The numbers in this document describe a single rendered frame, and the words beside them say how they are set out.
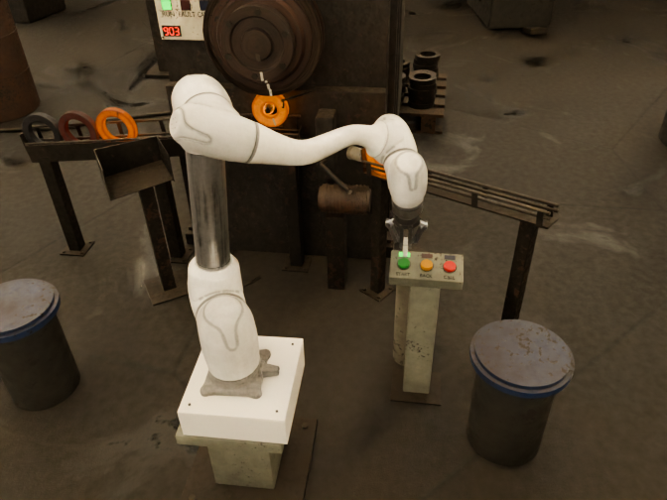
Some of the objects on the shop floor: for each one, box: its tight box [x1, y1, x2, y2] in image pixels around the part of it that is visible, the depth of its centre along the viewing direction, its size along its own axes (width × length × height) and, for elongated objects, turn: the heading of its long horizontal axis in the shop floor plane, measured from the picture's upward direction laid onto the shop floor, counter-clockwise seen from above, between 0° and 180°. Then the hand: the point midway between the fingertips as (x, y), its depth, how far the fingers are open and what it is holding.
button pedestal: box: [389, 250, 464, 406], centre depth 216 cm, size 16×24×62 cm, turn 84°
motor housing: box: [318, 183, 371, 290], centre depth 270 cm, size 13×22×54 cm, turn 84°
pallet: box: [399, 50, 447, 134], centre depth 442 cm, size 120×82×44 cm
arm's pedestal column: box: [181, 417, 318, 500], centre depth 199 cm, size 40×40×31 cm
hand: (405, 247), depth 192 cm, fingers closed
